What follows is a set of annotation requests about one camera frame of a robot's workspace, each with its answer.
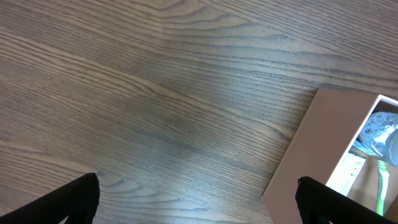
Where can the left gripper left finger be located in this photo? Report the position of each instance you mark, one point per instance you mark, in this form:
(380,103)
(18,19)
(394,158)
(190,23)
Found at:
(75,202)

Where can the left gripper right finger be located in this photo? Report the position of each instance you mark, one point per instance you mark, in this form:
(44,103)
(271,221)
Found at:
(319,204)

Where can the green white toothbrush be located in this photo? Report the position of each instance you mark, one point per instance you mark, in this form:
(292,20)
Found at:
(383,180)

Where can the clear spray bottle green liquid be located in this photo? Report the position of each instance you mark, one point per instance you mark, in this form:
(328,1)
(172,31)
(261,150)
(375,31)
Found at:
(378,137)

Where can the white cardboard box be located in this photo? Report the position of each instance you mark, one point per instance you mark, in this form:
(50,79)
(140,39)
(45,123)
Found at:
(321,142)

